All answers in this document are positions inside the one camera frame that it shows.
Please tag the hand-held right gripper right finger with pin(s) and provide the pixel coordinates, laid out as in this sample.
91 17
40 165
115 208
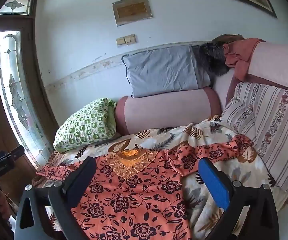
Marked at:
212 182

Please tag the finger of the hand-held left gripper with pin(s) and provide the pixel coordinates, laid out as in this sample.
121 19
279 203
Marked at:
17 152

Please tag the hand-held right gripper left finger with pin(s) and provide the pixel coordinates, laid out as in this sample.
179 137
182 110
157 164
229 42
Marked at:
83 175

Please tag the orange floral garment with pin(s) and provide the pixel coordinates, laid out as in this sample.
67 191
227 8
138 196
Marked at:
134 195

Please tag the cream leaf print blanket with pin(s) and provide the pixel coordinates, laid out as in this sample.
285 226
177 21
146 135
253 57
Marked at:
209 212

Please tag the green patterned pillow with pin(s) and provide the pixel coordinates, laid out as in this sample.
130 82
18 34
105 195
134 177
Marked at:
87 126

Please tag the tall stained glass window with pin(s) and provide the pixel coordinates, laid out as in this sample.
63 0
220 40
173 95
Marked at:
16 100

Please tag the striped floral cushion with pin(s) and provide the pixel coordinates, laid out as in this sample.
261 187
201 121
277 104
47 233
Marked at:
276 130

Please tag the grey pillow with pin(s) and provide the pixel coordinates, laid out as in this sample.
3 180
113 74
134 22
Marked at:
164 71

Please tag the dark furry cloth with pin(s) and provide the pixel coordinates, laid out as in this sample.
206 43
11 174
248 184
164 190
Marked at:
212 60

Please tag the rust orange cloth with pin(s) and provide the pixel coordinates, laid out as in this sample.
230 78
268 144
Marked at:
238 52

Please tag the dark brown cloth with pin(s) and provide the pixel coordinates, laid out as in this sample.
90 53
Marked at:
227 38

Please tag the small stained glass transom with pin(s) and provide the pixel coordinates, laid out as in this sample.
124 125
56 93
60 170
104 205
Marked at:
14 5

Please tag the beige light switch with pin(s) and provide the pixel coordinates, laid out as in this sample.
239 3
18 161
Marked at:
126 40

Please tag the framed wall plaque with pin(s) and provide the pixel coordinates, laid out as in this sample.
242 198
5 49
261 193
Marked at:
132 10

